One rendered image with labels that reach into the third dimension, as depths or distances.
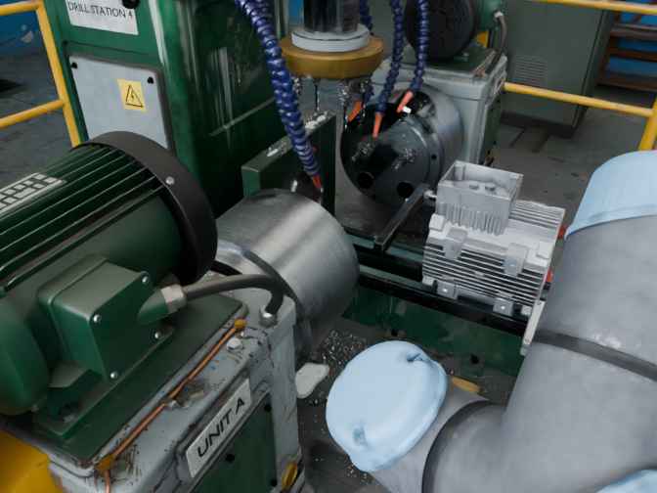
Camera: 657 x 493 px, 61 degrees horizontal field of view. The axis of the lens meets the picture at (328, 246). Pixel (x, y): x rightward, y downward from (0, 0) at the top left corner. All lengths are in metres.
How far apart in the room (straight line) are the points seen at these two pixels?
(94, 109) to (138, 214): 0.62
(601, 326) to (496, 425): 0.07
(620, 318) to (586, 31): 3.86
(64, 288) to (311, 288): 0.38
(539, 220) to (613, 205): 0.68
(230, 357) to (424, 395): 0.32
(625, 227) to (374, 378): 0.15
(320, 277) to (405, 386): 0.48
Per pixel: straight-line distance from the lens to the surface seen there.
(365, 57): 0.94
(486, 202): 0.95
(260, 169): 0.98
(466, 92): 1.40
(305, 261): 0.77
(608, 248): 0.29
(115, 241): 0.52
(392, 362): 0.33
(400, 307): 1.09
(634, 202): 0.30
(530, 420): 0.29
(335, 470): 0.94
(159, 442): 0.54
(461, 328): 1.07
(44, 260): 0.47
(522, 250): 0.94
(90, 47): 1.11
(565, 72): 4.18
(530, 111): 4.30
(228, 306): 0.64
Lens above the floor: 1.58
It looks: 34 degrees down
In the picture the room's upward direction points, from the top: straight up
